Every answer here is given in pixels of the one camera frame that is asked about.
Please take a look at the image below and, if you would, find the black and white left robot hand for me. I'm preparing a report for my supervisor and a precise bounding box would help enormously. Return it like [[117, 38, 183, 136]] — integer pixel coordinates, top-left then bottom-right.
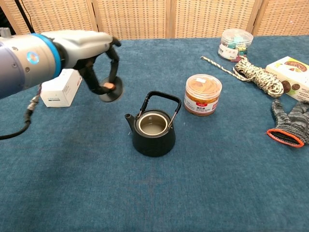
[[52, 30, 122, 96]]

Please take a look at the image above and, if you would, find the black teapot lid orange knob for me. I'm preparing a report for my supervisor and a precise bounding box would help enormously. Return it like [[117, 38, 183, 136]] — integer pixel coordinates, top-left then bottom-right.
[[98, 76, 124, 102]]

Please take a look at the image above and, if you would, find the small black kettle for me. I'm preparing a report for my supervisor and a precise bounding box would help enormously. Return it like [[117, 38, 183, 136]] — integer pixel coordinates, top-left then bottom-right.
[[124, 90, 182, 158]]

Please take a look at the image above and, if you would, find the white rectangular carton box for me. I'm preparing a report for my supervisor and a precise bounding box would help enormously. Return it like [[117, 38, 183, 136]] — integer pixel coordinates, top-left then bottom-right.
[[40, 68, 83, 108]]

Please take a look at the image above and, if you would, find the woven bamboo folding screen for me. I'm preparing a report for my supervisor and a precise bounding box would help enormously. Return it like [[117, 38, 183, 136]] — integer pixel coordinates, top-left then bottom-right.
[[0, 0, 309, 41]]

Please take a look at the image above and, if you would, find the black tripod stand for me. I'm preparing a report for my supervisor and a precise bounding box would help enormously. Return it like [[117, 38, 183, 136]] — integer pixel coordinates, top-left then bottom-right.
[[14, 0, 36, 35]]

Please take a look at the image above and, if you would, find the clear jar of rubber bands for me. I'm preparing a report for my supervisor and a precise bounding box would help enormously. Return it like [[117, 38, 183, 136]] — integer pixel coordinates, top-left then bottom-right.
[[184, 74, 223, 117]]

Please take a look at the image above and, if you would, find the clear jar of binder clips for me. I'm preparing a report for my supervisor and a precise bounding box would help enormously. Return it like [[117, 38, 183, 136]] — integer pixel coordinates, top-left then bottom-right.
[[218, 29, 254, 61]]

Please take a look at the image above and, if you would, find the blue carpet table cover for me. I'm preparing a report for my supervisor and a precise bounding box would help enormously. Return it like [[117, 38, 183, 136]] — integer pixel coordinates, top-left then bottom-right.
[[0, 35, 309, 232]]

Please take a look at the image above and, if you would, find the white snack box with print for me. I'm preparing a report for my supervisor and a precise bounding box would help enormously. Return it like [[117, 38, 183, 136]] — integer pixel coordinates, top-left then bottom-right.
[[265, 56, 309, 102]]

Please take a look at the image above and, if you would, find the grey knit glove orange cuff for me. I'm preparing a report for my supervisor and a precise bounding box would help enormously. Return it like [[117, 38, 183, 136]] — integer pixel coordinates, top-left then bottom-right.
[[266, 98, 309, 148]]

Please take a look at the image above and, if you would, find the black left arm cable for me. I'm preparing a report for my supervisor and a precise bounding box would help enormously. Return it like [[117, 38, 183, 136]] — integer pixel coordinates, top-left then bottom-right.
[[0, 84, 43, 141]]

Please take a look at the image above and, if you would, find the coiled beige speckled rope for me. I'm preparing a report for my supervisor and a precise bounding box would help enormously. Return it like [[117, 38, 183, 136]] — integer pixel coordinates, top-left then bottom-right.
[[200, 56, 285, 99]]

